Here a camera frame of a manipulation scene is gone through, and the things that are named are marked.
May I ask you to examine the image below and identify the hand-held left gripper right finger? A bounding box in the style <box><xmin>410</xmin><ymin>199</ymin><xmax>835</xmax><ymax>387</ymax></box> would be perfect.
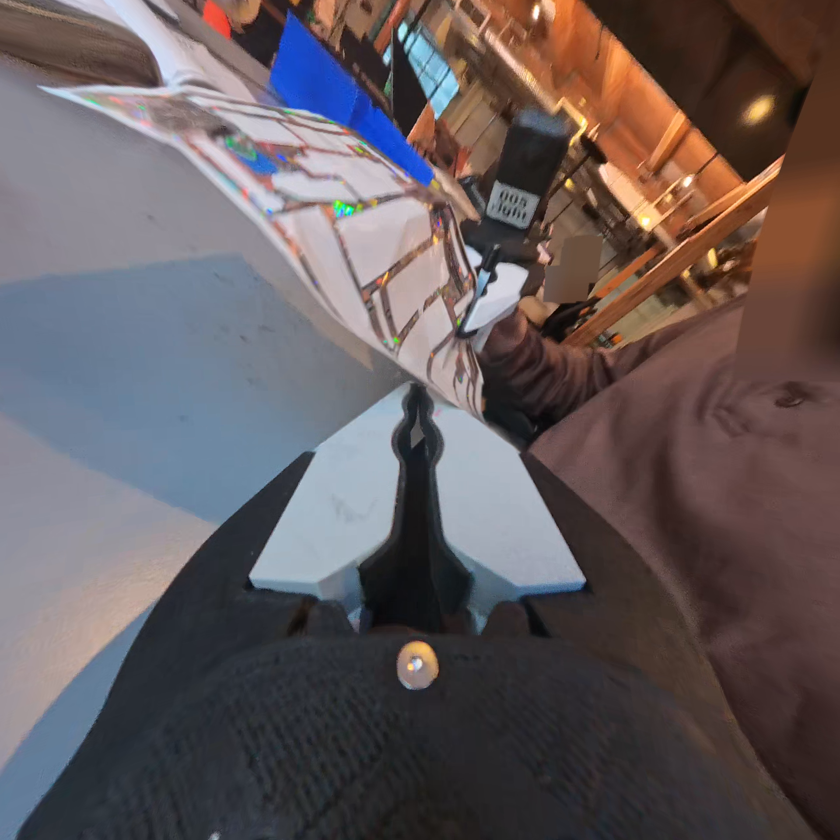
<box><xmin>420</xmin><ymin>386</ymin><xmax>587</xmax><ymax>621</ymax></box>

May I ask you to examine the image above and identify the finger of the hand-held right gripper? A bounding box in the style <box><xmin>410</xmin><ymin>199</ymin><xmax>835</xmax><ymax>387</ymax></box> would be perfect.
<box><xmin>458</xmin><ymin>246</ymin><xmax>529</xmax><ymax>353</ymax></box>

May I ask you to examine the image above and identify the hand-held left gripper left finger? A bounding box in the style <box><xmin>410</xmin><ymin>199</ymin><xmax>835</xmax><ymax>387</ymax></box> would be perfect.
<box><xmin>248</xmin><ymin>384</ymin><xmax>417</xmax><ymax>618</ymax></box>

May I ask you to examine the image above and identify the holographic sticker sheet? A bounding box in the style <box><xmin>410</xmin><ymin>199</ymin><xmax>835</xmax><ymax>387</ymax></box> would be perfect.
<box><xmin>39</xmin><ymin>85</ymin><xmax>487</xmax><ymax>421</ymax></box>

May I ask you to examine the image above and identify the person's right forearm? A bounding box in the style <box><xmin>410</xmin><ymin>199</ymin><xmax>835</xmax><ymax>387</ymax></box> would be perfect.
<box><xmin>479</xmin><ymin>308</ymin><xmax>749</xmax><ymax>434</ymax></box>

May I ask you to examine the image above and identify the large paned window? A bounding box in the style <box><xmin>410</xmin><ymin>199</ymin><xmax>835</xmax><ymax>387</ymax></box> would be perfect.
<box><xmin>394</xmin><ymin>20</ymin><xmax>460</xmax><ymax>119</ymax></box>

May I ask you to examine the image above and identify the blue plastic bin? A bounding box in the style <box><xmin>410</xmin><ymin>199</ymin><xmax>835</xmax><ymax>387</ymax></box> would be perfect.
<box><xmin>269</xmin><ymin>12</ymin><xmax>435</xmax><ymax>186</ymax></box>

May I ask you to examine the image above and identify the open instruction booklet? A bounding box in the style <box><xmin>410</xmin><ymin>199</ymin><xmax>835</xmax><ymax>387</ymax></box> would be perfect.
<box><xmin>0</xmin><ymin>0</ymin><xmax>270</xmax><ymax>102</ymax></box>

